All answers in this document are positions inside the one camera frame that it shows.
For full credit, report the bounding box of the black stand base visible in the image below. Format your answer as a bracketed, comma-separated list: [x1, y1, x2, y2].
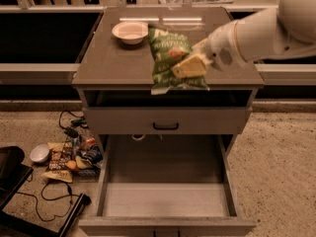
[0, 145, 93, 237]

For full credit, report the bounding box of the green jalapeno chip bag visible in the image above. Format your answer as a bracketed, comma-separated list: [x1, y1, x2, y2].
[147, 24, 209, 95]

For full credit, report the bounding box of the black cable on floor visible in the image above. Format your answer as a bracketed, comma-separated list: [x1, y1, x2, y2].
[15, 178, 83, 223]

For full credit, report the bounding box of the orange fruit on floor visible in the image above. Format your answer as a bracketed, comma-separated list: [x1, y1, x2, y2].
[66, 160, 79, 172]

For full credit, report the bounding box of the black drawer handle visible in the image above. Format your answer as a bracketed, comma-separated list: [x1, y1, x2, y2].
[152, 122, 180, 130]

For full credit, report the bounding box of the grey drawer cabinet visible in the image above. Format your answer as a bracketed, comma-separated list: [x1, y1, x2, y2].
[72, 7, 264, 149]

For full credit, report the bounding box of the closed top drawer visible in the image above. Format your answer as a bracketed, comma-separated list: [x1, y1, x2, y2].
[83, 107, 252, 134]

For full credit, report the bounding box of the open middle drawer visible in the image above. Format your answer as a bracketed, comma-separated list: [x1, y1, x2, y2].
[79, 134, 256, 237]

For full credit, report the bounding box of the white bowl on floor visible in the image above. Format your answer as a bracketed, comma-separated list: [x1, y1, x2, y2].
[30, 144, 49, 163]

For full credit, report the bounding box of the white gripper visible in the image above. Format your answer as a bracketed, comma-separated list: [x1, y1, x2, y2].
[172, 21, 246, 79]

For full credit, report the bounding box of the black power adapter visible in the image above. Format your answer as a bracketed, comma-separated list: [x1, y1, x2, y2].
[64, 126, 79, 138]

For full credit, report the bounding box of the white bowl on counter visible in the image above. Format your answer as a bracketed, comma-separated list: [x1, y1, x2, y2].
[112, 22, 148, 44]

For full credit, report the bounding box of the blue snack bag on floor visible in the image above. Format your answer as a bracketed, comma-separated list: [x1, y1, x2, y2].
[75, 145, 103, 177]

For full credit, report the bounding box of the brown chip bag on floor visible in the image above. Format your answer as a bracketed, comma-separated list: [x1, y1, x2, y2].
[42, 142, 73, 183]

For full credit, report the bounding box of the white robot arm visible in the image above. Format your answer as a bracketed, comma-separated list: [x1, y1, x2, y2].
[172, 0, 316, 79]

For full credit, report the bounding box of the grey railing beam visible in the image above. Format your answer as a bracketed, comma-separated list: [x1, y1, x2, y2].
[0, 63, 79, 85]

